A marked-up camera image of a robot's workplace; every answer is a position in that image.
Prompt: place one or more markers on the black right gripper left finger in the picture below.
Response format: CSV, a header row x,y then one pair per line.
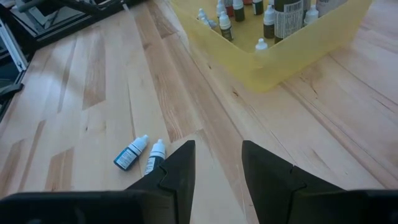
x,y
177,174

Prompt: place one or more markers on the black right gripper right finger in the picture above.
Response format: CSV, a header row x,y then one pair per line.
x,y
270,180

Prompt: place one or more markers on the small bottle blue label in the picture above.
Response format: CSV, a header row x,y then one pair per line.
x,y
127,157

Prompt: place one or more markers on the small bottle dark green label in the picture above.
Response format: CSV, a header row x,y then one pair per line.
x,y
269,28

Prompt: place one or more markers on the large black squeeze bottle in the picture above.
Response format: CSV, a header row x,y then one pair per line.
x,y
287,21

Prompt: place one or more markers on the small bottle black label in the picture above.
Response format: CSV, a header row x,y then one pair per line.
x,y
238,14

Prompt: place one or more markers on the large red squeeze bottle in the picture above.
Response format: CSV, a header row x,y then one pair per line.
x,y
229,11

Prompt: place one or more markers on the small bottle white label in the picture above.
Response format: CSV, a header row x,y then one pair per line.
x,y
257,7

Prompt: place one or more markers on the yellow translucent plastic bin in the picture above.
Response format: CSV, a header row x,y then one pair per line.
x,y
280,68

